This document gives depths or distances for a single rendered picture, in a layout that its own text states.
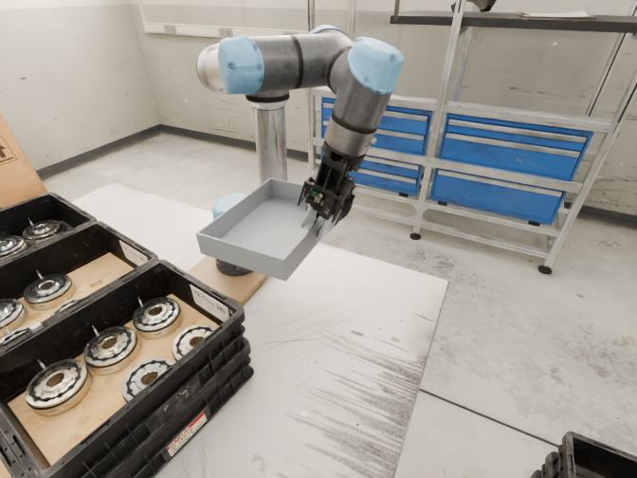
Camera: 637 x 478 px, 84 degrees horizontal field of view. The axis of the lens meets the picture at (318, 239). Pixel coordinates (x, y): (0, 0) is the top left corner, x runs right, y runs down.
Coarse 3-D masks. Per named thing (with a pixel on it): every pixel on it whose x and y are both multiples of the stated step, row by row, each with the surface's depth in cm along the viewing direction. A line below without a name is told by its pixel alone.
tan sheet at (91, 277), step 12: (96, 264) 102; (108, 264) 102; (120, 264) 102; (72, 276) 98; (84, 276) 98; (96, 276) 98; (108, 276) 98; (84, 288) 94; (96, 288) 94; (24, 300) 90; (36, 312) 87; (48, 312) 87; (24, 324) 84
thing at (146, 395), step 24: (168, 264) 86; (72, 312) 74; (240, 312) 74; (216, 336) 69; (192, 360) 66; (168, 384) 62; (0, 408) 57; (120, 408) 57; (144, 408) 60; (96, 432) 54; (24, 456) 51; (72, 456) 51
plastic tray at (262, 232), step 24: (264, 192) 87; (288, 192) 88; (240, 216) 80; (264, 216) 82; (288, 216) 82; (216, 240) 67; (240, 240) 75; (264, 240) 75; (288, 240) 74; (312, 240) 71; (240, 264) 68; (264, 264) 64; (288, 264) 64
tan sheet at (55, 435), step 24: (192, 312) 87; (168, 336) 81; (96, 384) 71; (120, 384) 71; (24, 408) 67; (72, 408) 67; (96, 408) 67; (48, 432) 64; (72, 432) 64; (48, 456) 60
